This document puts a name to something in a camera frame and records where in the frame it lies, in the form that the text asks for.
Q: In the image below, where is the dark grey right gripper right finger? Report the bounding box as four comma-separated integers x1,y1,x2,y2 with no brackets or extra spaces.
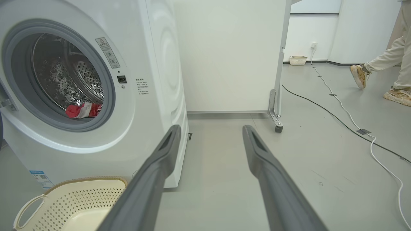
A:
242,125,328,231

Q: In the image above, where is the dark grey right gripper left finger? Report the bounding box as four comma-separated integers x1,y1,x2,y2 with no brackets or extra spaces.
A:
96,124,182,231

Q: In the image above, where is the red basketball jersey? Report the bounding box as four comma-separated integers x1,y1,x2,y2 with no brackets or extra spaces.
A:
66,102,103,119

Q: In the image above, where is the grey washing machine door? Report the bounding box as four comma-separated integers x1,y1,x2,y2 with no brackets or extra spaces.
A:
0,82,10,149

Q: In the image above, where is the cream perforated laundry basket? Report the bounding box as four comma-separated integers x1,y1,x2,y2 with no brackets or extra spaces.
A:
12,176,128,231

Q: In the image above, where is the white front-load washing machine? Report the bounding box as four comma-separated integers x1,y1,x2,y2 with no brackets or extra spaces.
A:
0,0,190,190

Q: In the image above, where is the small cream storage basket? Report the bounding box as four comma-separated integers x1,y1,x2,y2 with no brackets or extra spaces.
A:
289,56,308,66

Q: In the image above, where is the stainless steel washing machine drum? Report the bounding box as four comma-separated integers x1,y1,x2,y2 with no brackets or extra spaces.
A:
31,33,105,119

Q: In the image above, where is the metal door hinge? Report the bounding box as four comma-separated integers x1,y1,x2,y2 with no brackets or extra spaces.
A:
0,99,17,112

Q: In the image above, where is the blue energy label sticker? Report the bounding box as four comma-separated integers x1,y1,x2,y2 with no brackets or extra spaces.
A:
29,170,54,189

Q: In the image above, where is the small black text label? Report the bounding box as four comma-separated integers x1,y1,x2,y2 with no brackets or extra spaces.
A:
135,78,149,96

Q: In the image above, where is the metal partition stand leg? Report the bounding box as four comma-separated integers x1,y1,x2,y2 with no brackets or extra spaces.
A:
268,0,302,127

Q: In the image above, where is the white warning sticker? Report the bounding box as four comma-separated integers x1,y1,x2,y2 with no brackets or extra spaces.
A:
95,37,121,69

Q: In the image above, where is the tan sneaker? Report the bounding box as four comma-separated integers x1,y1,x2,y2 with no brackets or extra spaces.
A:
383,87,411,107
349,64,370,90

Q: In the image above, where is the white partition panel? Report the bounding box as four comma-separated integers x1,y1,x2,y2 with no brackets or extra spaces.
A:
173,0,291,113

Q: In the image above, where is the person in beige trousers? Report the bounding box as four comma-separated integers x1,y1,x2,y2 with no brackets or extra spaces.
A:
364,0,411,90

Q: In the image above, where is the black floor cable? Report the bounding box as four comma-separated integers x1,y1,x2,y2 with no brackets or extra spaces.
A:
282,84,411,164

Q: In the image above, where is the white floor cable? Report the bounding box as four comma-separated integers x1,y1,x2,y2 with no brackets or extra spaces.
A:
310,47,411,230

